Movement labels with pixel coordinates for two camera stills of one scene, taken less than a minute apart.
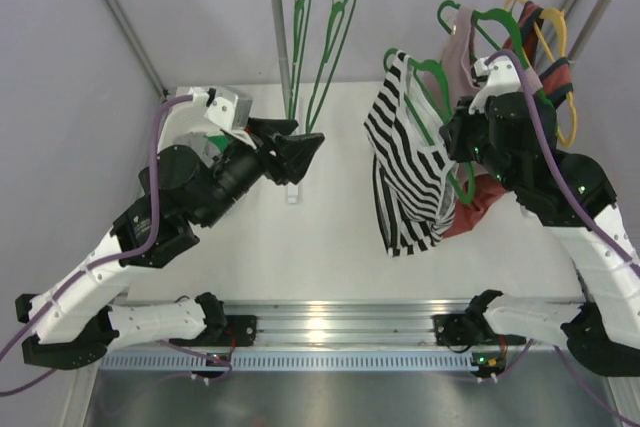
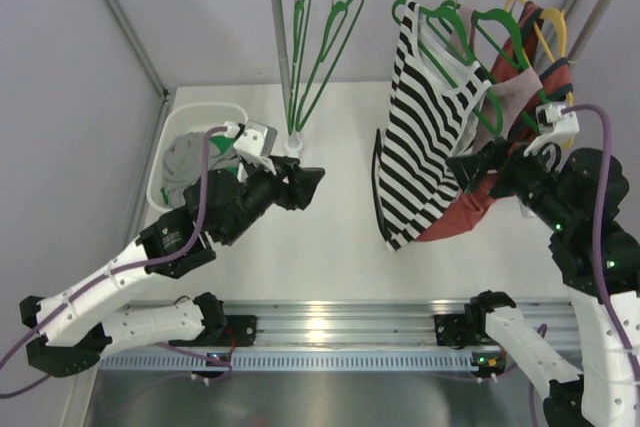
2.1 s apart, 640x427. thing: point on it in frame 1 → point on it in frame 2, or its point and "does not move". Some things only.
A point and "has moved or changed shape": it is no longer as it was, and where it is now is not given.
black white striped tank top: [414, 171] has moved or changed shape
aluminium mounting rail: [379, 325] does not move
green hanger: [464, 183] → [444, 31]
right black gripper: [453, 131] → [501, 155]
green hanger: [301, 16] does not move
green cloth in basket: [222, 141] does not move
